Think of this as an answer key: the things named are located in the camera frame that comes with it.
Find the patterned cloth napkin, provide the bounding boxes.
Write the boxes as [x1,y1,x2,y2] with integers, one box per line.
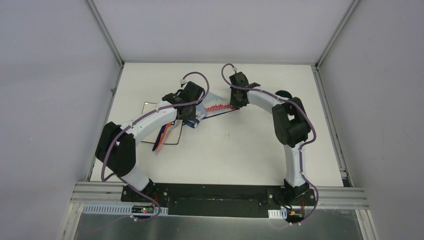
[182,92,236,129]

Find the white square plate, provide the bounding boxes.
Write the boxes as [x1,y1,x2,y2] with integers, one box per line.
[141,101,184,146]

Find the dark blue plastic knife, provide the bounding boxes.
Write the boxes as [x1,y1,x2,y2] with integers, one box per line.
[152,124,167,152]

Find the dark green mug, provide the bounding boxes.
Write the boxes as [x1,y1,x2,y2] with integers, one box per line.
[275,90,293,99]

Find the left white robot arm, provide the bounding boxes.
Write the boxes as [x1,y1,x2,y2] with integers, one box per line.
[94,81,206,203]

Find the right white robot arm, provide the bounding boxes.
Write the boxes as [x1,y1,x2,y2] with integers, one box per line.
[229,72,312,205]

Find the orange plastic fork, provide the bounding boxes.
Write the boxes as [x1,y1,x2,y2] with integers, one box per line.
[163,121,176,134]

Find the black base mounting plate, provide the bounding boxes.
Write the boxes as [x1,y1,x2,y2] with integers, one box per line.
[120,183,318,219]

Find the silver spoon pink handle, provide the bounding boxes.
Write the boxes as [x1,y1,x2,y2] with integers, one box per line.
[154,132,170,155]

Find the right white cable duct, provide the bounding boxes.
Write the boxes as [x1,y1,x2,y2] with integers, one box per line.
[267,208,288,220]

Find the white cable duct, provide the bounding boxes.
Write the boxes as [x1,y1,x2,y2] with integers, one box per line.
[82,203,169,217]
[267,208,288,220]

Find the left white cable duct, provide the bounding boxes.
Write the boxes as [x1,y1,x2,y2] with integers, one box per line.
[82,203,169,217]

